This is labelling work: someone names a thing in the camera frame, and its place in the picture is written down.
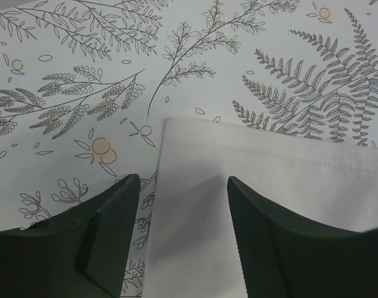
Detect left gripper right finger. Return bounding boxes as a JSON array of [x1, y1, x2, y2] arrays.
[[227, 176, 378, 297]]

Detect white t shirt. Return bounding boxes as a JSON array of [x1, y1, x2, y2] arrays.
[[143, 118, 378, 297]]

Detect floral tablecloth mat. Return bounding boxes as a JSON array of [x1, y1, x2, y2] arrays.
[[0, 1, 378, 297]]

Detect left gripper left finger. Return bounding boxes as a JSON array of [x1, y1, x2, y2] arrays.
[[0, 174, 140, 297]]

